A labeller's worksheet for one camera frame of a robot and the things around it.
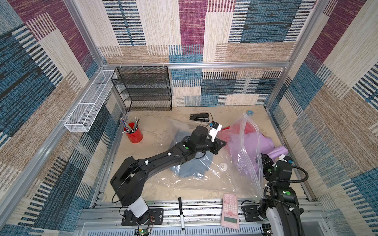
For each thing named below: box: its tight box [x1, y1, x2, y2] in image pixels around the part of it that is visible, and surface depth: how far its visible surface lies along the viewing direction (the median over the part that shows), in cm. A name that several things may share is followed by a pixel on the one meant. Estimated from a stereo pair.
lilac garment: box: [229, 131, 289, 177], surface depth 76 cm
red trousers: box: [216, 120, 258, 143], surface depth 87 cm
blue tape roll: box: [246, 109, 254, 117], surface depth 121 cm
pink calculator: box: [220, 193, 240, 230], surface depth 75 cm
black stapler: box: [189, 113, 211, 122], surface depth 114 cm
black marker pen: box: [178, 197, 186, 231], surface depth 74 cm
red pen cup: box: [124, 121, 144, 144], surface depth 99 cm
